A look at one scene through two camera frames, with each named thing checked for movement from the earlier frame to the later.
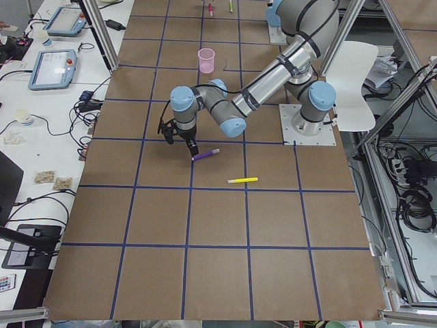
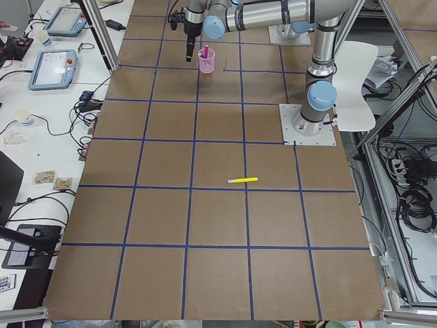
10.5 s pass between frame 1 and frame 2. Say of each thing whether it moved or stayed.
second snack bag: stayed
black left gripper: moved
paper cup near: stayed
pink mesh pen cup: stayed
